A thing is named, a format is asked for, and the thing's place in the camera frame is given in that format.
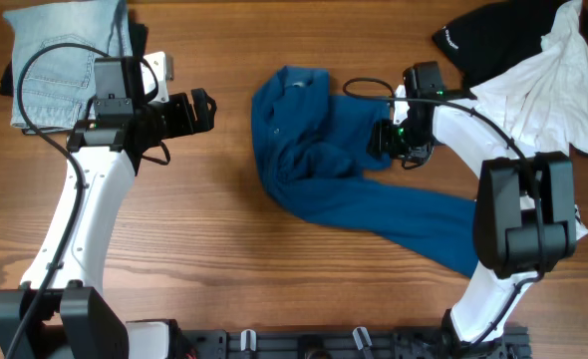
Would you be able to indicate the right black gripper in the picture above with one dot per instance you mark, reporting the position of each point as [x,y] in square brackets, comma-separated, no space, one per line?
[381,141]

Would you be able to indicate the dark blue polo shirt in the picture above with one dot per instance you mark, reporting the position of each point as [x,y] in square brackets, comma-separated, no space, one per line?
[310,153]

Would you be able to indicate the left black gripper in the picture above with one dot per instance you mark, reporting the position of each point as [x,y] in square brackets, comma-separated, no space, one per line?
[185,125]

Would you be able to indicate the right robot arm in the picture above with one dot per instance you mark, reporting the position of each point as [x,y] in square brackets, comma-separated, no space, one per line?
[524,221]

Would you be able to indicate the folded light blue jeans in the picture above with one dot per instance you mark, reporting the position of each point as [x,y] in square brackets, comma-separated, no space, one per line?
[84,10]

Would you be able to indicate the white t-shirt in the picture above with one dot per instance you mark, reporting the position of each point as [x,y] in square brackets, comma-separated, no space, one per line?
[543,100]

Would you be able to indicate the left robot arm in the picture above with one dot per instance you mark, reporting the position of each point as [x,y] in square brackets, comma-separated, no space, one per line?
[59,310]

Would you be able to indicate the black t-shirt with logo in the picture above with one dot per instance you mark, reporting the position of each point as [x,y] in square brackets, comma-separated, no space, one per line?
[489,40]

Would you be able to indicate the folded black garment under jeans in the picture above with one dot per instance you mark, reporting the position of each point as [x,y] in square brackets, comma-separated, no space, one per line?
[137,37]

